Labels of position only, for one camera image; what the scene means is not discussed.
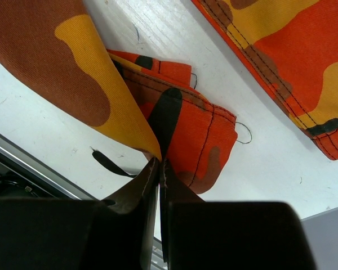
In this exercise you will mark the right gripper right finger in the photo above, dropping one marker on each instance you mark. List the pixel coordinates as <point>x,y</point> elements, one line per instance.
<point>228,235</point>

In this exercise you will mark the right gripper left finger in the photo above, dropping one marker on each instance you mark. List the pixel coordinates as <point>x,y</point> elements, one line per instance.
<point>49,233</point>

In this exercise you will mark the orange camouflage trousers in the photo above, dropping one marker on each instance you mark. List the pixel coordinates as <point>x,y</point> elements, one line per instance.
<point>290,48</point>

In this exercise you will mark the aluminium rail frame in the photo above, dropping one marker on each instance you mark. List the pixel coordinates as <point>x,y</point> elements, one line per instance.
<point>18,169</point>

